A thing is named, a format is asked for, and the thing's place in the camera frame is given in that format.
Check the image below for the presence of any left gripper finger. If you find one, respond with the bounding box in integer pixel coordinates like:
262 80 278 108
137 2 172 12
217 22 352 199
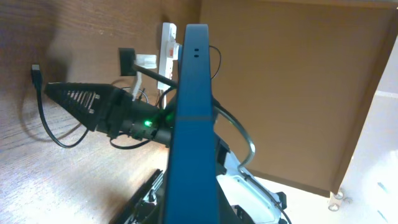
109 169 164 224

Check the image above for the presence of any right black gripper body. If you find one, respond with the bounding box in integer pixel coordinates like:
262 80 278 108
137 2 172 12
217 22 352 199
98 86 155 139

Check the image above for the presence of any blue Galaxy smartphone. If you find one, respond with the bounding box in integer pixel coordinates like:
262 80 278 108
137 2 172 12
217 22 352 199
161 24 220 223

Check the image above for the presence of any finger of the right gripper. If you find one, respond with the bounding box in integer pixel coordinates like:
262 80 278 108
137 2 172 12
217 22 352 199
44 83 120 131

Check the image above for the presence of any black USB charging cable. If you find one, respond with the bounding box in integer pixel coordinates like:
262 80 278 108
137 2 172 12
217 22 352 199
30 63 91 149

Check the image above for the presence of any white power strip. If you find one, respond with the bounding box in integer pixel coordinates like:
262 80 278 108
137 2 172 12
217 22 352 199
158 22 180 80

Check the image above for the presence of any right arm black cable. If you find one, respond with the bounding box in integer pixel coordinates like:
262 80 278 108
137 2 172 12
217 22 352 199
132 63 293 224

